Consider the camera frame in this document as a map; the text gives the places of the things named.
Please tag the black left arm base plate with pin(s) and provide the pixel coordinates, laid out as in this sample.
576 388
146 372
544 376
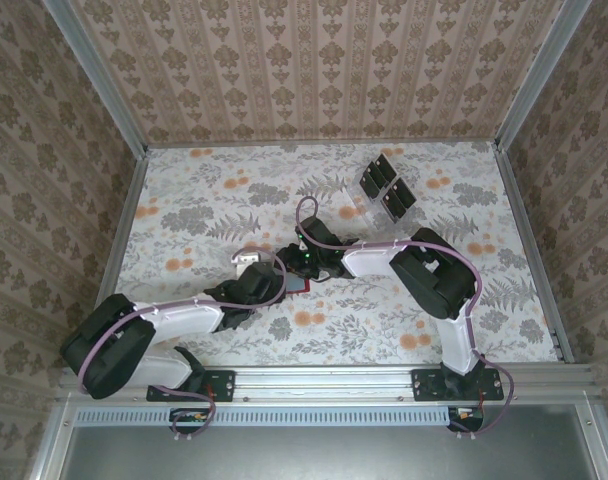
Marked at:
219 377

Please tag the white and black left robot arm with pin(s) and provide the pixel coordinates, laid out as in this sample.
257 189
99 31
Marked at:
184 317

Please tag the aluminium corner post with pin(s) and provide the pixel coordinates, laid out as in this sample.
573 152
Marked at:
539 75
102 80

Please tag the aluminium side rail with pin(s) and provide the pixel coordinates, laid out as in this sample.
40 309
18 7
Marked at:
119 240
531 250

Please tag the black connector box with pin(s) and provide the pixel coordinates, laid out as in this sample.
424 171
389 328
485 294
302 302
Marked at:
466 415
191 416

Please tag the floral patterned table cover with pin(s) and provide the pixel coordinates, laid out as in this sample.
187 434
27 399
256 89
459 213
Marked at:
364 325

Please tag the aluminium mounting rail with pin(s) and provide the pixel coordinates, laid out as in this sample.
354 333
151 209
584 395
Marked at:
324 382

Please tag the black credit card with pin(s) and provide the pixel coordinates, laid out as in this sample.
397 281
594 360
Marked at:
391 206
403 192
369 182
384 165

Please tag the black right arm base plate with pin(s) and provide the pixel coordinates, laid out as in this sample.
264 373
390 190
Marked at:
424 385

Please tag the grey metal sheet panel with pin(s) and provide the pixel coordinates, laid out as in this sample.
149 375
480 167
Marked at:
324 455

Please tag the red card holder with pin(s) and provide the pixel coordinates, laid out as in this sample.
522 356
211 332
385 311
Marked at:
300 286

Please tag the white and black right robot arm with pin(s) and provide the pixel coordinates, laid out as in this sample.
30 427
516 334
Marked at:
374 260

